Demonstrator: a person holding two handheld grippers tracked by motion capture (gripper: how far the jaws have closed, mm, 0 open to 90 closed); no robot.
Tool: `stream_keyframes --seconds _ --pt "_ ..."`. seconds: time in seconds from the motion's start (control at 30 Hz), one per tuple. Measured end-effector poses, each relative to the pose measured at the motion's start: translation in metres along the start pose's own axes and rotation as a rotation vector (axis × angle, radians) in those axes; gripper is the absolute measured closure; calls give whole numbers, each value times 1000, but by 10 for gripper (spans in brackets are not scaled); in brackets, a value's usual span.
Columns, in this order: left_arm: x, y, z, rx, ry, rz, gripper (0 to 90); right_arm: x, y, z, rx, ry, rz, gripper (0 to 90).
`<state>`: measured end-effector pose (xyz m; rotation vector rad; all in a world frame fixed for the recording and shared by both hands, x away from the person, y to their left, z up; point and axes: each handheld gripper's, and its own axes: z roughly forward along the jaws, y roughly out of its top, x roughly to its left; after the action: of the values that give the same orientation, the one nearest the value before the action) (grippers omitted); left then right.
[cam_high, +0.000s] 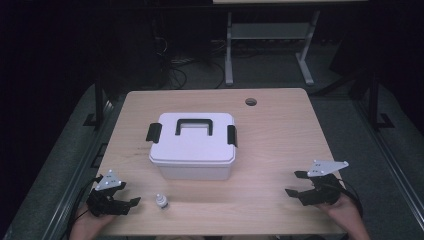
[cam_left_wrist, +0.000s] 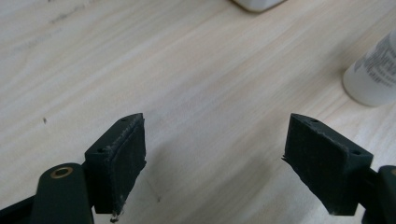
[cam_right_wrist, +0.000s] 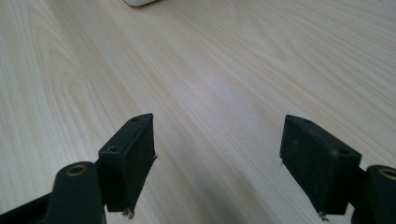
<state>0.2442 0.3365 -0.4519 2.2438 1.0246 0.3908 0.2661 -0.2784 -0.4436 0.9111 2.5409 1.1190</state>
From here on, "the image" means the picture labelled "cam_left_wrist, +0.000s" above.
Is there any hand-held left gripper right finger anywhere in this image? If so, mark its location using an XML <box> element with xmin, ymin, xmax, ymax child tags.
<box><xmin>281</xmin><ymin>113</ymin><xmax>374</xmax><ymax>217</ymax></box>

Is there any white plastic storage box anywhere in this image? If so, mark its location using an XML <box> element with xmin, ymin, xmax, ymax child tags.
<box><xmin>232</xmin><ymin>0</ymin><xmax>288</xmax><ymax>13</ymax></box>

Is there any white plastic bottle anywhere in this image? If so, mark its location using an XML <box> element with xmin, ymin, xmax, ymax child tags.
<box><xmin>342</xmin><ymin>29</ymin><xmax>396</xmax><ymax>107</ymax></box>

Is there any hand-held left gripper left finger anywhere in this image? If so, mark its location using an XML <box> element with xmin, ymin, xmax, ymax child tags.
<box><xmin>84</xmin><ymin>112</ymin><xmax>148</xmax><ymax>223</ymax></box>

